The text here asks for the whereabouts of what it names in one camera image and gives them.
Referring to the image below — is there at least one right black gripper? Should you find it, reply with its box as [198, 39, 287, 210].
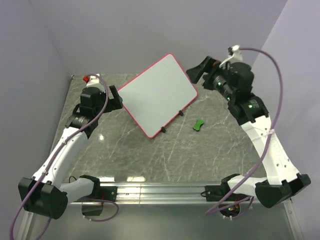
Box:
[185, 56, 235, 102]

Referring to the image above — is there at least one pink framed whiteboard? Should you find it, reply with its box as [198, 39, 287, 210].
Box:
[118, 53, 198, 139]

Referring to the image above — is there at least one green whiteboard eraser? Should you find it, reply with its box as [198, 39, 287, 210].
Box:
[192, 119, 205, 132]

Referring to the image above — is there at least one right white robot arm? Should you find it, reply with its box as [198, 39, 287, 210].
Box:
[186, 56, 311, 208]

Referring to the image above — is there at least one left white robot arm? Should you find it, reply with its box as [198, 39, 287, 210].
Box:
[18, 85, 123, 220]

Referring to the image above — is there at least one black whiteboard stand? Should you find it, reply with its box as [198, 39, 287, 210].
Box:
[161, 110, 184, 133]

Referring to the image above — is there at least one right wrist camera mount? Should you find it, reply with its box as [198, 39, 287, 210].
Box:
[219, 45, 243, 68]

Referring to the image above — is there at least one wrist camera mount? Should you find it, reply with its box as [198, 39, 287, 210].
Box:
[219, 45, 243, 68]
[83, 73, 104, 90]

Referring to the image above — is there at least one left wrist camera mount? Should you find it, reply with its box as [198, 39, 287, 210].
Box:
[83, 73, 104, 90]

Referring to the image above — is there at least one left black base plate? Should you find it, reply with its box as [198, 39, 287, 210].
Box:
[98, 186, 118, 202]

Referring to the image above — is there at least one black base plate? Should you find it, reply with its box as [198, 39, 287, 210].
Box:
[200, 184, 231, 202]
[98, 186, 118, 202]

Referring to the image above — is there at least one aluminium mounting rail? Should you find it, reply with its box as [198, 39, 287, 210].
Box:
[61, 181, 293, 205]

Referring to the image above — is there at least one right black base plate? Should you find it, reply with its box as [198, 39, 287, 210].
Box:
[200, 184, 231, 202]

